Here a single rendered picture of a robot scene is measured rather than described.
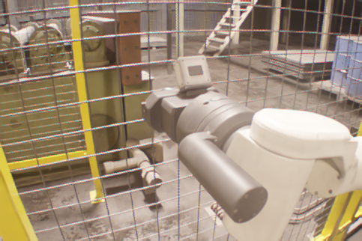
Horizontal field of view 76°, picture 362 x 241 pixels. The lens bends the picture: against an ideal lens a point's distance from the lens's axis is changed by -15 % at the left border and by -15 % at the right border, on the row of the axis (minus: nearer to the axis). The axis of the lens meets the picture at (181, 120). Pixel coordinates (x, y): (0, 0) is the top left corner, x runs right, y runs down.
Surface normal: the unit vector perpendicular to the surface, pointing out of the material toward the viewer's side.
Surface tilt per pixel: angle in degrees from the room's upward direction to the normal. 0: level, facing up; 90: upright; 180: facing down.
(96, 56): 90
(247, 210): 90
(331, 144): 89
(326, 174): 79
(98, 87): 90
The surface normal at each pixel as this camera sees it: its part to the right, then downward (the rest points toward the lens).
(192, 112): -0.66, -0.50
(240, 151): -0.89, 0.00
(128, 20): 0.42, 0.37
